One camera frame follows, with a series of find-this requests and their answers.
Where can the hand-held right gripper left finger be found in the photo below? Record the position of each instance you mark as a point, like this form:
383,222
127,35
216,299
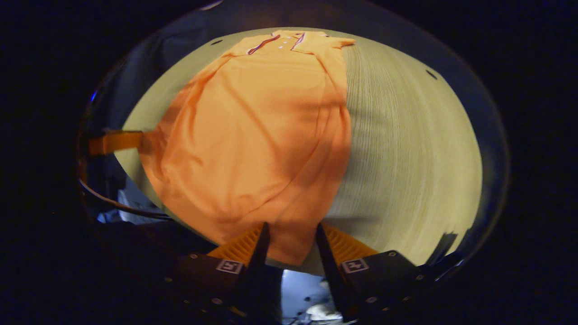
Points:
258,271

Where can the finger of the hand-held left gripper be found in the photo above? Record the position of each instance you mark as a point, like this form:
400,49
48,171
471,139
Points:
115,142

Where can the orange polo T-shirt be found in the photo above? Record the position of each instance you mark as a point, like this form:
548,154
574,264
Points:
253,135

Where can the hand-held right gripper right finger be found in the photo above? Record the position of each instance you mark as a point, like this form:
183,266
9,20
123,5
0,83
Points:
329,271

